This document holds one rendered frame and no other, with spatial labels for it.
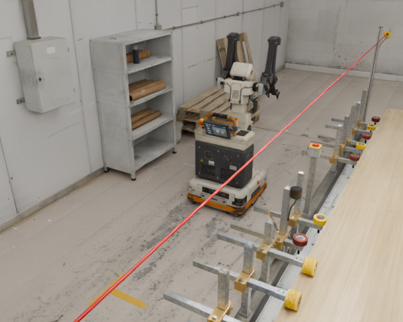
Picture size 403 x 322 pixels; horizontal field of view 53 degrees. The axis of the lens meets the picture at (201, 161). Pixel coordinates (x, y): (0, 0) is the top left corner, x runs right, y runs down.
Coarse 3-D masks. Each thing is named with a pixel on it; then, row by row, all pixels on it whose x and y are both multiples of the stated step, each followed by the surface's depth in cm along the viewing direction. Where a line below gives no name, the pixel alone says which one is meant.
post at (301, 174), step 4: (300, 172) 238; (304, 172) 239; (300, 176) 239; (300, 180) 240; (300, 184) 241; (300, 200) 245; (296, 204) 247; (300, 204) 247; (296, 208) 248; (300, 208) 249; (296, 212) 249; (292, 228) 255; (296, 228) 254; (292, 232) 256; (296, 232) 255
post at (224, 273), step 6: (222, 270) 160; (228, 270) 160; (222, 276) 160; (228, 276) 161; (222, 282) 161; (228, 282) 163; (222, 288) 162; (228, 288) 165; (222, 294) 163; (228, 294) 166; (222, 300) 165; (228, 300) 168; (222, 306) 166
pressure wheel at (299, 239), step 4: (296, 236) 223; (300, 236) 222; (304, 236) 222; (292, 240) 223; (296, 240) 219; (300, 240) 219; (304, 240) 219; (296, 244) 220; (300, 244) 219; (304, 244) 219
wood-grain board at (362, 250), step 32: (384, 128) 371; (384, 160) 310; (352, 192) 267; (384, 192) 267; (352, 224) 234; (384, 224) 234; (320, 256) 208; (352, 256) 208; (384, 256) 208; (320, 288) 188; (352, 288) 188; (384, 288) 188; (288, 320) 171; (320, 320) 171; (352, 320) 171; (384, 320) 171
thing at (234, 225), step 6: (234, 222) 243; (234, 228) 241; (240, 228) 239; (246, 228) 237; (252, 228) 237; (252, 234) 236; (258, 234) 234; (288, 240) 227; (288, 246) 226; (294, 246) 224
